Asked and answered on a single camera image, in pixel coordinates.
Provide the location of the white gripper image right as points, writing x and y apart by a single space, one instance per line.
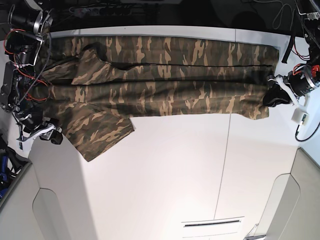
280 92

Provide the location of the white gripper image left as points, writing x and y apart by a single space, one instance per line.
47 130

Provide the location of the camouflage T-shirt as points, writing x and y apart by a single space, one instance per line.
94 85

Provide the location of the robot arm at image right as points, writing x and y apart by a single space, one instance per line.
305 76

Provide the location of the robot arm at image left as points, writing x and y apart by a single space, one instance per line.
30 22

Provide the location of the blue and black equipment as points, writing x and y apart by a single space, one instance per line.
12 169

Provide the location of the black power strip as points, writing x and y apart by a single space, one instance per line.
99 10

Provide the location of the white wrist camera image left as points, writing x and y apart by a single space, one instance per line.
25 144

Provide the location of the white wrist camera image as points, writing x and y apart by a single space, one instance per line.
25 144
300 116

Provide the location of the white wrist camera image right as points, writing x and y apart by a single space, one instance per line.
300 116

